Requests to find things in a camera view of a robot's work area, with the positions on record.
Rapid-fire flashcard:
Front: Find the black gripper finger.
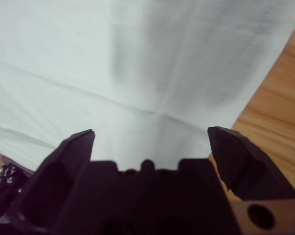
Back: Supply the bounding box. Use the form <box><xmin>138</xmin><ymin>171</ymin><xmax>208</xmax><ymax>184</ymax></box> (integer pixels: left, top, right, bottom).
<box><xmin>207</xmin><ymin>126</ymin><xmax>295</xmax><ymax>202</ymax></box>
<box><xmin>11</xmin><ymin>129</ymin><xmax>95</xmax><ymax>232</ymax></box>

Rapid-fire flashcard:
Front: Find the white T-shirt with black logo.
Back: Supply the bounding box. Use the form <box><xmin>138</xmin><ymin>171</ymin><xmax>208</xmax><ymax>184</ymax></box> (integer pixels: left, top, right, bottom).
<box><xmin>0</xmin><ymin>0</ymin><xmax>295</xmax><ymax>172</ymax></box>

